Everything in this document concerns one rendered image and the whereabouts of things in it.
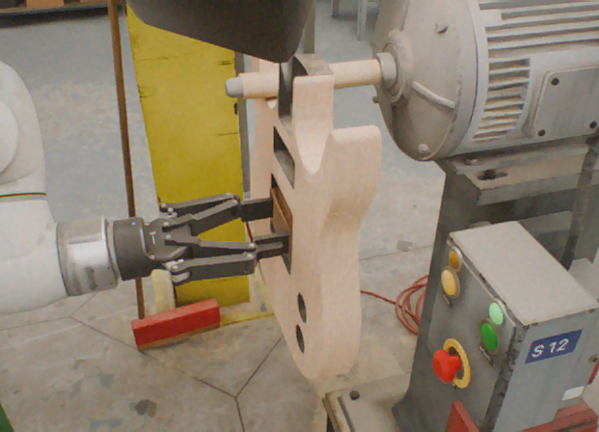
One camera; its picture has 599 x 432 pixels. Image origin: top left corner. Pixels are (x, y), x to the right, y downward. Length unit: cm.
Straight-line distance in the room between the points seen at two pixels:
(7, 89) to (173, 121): 103
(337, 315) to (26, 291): 34
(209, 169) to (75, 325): 82
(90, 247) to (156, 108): 104
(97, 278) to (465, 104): 47
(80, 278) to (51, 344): 154
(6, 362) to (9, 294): 154
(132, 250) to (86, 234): 5
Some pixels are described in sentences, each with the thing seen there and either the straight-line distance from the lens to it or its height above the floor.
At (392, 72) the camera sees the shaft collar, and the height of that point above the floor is 126.
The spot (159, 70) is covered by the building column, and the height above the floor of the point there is 95.
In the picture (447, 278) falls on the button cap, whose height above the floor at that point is 108.
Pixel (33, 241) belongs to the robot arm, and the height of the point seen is 115.
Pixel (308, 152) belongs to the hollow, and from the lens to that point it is 62.
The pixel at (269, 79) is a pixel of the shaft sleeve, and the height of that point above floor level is 126.
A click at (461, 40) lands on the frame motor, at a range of 70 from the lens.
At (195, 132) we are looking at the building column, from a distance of 174.
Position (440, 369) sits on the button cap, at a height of 98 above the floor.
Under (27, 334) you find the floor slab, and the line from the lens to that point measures 230.
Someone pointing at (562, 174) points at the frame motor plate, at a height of 112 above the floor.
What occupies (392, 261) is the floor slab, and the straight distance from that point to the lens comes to 241.
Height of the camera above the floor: 154
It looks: 36 degrees down
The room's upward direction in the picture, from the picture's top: straight up
